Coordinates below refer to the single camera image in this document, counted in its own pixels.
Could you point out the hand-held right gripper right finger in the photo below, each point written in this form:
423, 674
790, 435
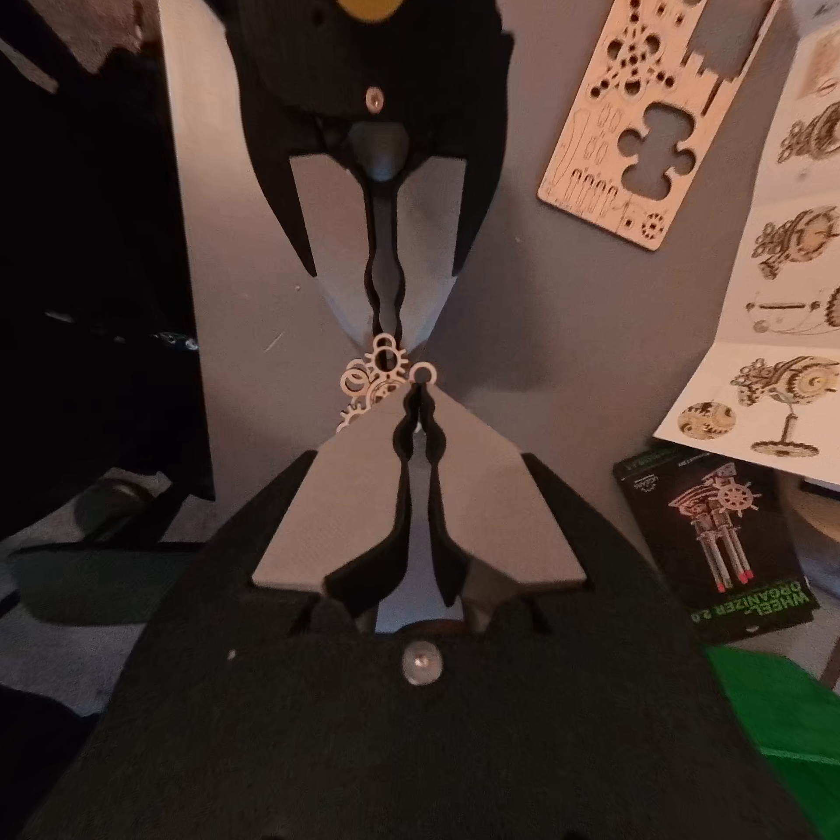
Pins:
512, 518

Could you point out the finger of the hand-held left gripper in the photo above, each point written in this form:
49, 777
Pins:
433, 236
334, 236

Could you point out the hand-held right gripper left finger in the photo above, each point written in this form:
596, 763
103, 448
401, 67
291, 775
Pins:
328, 518

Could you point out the wooden gear model assembly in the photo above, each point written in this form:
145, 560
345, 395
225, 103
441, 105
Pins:
380, 387

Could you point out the laser-cut wooden parts sheet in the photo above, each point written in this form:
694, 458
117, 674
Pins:
590, 131

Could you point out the black model kit box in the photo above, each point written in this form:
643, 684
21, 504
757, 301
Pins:
709, 544

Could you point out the black mesh office chair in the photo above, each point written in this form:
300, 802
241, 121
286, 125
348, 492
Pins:
98, 577

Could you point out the folded paper instruction booklet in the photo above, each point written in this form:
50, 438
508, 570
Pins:
735, 394

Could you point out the large green plastic bin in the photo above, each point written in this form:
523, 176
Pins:
768, 695

